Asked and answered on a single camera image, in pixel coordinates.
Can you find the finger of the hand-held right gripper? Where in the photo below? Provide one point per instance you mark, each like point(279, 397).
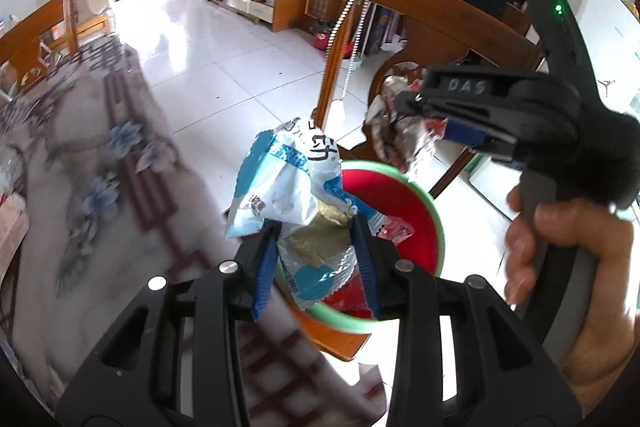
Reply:
point(465, 87)
point(467, 132)

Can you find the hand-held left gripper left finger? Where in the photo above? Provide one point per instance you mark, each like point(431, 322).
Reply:
point(265, 267)

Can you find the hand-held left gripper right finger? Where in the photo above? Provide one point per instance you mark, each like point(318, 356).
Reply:
point(365, 257)

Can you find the red bin with green rim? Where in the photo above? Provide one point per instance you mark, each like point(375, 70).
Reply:
point(400, 202)

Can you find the foil wrapper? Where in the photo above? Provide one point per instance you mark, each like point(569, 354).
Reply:
point(400, 137)

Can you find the blue white snack bag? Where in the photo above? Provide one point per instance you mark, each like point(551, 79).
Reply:
point(280, 177)

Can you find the person's right hand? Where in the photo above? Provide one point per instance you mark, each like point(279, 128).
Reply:
point(560, 227)

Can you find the red shiny wrapper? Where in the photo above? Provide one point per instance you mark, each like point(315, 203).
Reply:
point(395, 229)

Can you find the carved wooden chair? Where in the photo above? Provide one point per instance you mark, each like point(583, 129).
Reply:
point(450, 22)

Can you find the small red floor bin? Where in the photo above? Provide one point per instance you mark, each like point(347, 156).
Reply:
point(321, 38)

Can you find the wooden dining chair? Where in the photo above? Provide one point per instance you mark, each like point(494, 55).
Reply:
point(45, 32)

